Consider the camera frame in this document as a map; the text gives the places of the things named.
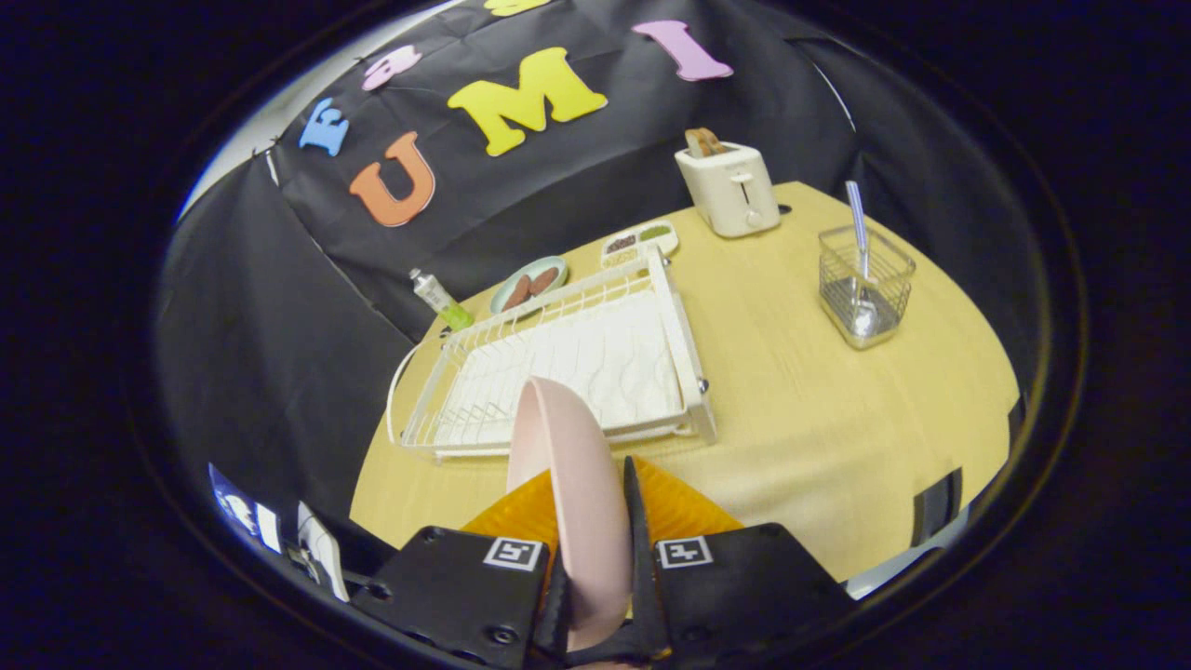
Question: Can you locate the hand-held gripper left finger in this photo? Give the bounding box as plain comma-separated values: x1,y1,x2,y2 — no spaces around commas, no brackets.
349,468,573,670

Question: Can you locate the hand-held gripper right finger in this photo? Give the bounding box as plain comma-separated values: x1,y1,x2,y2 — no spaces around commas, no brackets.
622,454,857,663

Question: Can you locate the pink plate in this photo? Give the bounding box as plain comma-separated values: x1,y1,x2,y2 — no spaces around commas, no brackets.
506,376,634,652

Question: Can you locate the white wire dish rack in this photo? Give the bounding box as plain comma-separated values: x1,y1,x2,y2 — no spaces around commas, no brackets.
386,249,718,462

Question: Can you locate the metal wire basket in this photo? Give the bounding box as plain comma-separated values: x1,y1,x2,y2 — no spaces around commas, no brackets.
819,225,917,350

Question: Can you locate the spoon with checkered handle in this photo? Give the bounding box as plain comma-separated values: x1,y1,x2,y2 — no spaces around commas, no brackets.
845,181,880,338

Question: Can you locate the pale blue plate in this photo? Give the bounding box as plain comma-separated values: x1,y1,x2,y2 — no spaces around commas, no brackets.
490,256,569,315

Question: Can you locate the white divided dish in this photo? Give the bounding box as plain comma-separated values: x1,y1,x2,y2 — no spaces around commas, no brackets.
600,221,680,271

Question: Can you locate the clear bottle with green liquid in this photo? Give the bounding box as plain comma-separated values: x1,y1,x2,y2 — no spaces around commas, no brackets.
410,269,475,331

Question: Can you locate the black backdrop cloth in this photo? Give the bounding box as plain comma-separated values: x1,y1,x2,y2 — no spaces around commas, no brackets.
154,0,1052,559

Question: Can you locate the cream toaster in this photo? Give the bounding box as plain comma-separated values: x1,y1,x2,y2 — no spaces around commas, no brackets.
675,141,782,239

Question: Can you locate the black strap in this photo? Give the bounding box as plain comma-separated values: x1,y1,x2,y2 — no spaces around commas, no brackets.
912,468,964,547

